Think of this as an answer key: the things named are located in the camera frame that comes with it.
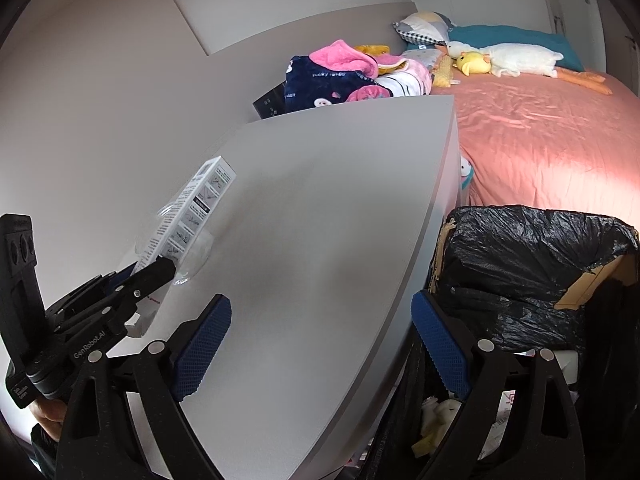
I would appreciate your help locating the checked patchwork pillow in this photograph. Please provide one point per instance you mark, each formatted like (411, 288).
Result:
(425, 27)

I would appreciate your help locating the black trash bag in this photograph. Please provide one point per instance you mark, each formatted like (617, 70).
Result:
(510, 260)

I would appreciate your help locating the pink fleece garment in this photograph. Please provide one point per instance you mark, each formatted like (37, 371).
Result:
(340, 57)

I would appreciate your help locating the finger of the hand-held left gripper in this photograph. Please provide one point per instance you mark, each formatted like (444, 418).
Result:
(152, 272)
(120, 276)

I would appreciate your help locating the small printed cardboard box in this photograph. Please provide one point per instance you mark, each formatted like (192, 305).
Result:
(200, 195)

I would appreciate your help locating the cardboard box bin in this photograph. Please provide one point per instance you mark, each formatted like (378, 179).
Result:
(580, 290)

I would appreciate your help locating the bed with pink sheet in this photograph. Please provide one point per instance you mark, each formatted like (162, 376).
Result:
(540, 145)

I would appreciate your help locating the white red-print packet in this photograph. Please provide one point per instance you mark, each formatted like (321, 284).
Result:
(507, 410)

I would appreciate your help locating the yellow textured plush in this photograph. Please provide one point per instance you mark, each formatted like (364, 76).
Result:
(442, 72)

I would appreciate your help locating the pink white striped cloth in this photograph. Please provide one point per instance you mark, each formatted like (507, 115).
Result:
(405, 80)

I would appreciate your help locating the white teal plush toy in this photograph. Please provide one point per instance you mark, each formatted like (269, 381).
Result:
(465, 172)

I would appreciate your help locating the yellow duck plush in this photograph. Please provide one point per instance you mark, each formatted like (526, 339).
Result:
(475, 63)

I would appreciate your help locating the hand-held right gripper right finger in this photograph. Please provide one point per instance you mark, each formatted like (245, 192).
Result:
(442, 345)

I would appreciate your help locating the white wardrobe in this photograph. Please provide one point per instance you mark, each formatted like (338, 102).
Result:
(617, 10)

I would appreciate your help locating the white goose plush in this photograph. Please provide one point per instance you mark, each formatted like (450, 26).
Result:
(520, 57)

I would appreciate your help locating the teal pillow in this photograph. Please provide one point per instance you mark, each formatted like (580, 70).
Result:
(525, 37)

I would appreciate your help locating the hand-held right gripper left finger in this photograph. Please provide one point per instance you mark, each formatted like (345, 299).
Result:
(205, 345)

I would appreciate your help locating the mustard yellow plush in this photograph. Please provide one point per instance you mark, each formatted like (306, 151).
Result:
(372, 50)

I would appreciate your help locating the navy fleece garment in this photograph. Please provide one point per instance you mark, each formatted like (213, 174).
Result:
(310, 80)

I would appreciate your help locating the clear plastic jar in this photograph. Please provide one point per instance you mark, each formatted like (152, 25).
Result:
(197, 255)

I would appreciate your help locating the grey dotted pillow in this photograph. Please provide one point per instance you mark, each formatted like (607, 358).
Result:
(420, 54)

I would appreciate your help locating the black box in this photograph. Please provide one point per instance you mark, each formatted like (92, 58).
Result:
(270, 102)

